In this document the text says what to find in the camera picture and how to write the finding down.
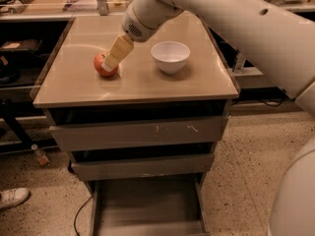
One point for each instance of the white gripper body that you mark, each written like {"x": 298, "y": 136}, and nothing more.
{"x": 142, "y": 24}

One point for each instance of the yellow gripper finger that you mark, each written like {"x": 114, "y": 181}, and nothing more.
{"x": 121, "y": 47}

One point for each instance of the red apple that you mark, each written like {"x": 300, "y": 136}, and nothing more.
{"x": 101, "y": 67}

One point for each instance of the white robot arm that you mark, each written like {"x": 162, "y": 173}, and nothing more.
{"x": 282, "y": 46}

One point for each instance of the grey top drawer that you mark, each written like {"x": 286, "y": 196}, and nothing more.
{"x": 145, "y": 133}

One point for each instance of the grey drawer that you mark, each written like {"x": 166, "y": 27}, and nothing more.
{"x": 145, "y": 133}
{"x": 144, "y": 167}
{"x": 153, "y": 206}

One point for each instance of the grey drawer cabinet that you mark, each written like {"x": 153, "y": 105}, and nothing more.
{"x": 72, "y": 91}

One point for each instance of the grey middle drawer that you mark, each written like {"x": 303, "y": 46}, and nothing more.
{"x": 144, "y": 167}

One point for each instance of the grey bottom drawer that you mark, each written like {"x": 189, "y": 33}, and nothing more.
{"x": 153, "y": 206}

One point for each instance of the white bowl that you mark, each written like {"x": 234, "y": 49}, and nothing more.
{"x": 170, "y": 56}

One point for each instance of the plastic bottle on floor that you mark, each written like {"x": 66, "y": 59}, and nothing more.
{"x": 40, "y": 154}

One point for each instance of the white sneaker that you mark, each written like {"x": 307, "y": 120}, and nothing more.
{"x": 13, "y": 197}

